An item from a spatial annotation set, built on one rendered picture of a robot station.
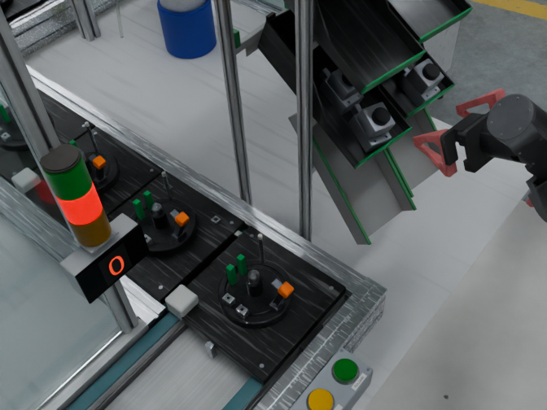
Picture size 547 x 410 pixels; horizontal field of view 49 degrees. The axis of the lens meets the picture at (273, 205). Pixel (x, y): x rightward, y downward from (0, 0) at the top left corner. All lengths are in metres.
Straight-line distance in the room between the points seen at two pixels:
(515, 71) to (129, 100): 2.16
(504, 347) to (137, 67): 1.26
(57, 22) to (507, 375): 1.61
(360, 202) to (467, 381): 0.39
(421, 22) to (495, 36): 2.52
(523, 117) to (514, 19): 3.01
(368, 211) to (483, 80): 2.12
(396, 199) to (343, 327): 0.29
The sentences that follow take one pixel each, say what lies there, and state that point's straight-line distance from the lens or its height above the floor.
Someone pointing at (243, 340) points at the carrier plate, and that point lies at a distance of 1.09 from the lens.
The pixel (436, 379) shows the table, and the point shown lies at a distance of 1.20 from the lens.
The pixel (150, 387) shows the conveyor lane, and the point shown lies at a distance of 1.14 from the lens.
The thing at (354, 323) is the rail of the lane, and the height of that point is 0.96.
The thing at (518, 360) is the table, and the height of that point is 0.86.
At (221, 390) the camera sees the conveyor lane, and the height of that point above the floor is 0.92.
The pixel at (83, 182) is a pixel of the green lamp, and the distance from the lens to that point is 0.80.
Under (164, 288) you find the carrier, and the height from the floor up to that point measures 0.97.
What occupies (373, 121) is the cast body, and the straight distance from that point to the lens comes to 1.01.
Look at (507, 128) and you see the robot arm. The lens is 0.74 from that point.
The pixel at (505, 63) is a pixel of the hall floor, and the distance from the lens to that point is 3.38.
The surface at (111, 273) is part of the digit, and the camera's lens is 0.93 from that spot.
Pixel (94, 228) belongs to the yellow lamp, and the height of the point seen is 1.30.
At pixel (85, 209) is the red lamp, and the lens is 0.83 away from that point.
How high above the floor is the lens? 1.93
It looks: 50 degrees down
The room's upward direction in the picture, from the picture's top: 4 degrees counter-clockwise
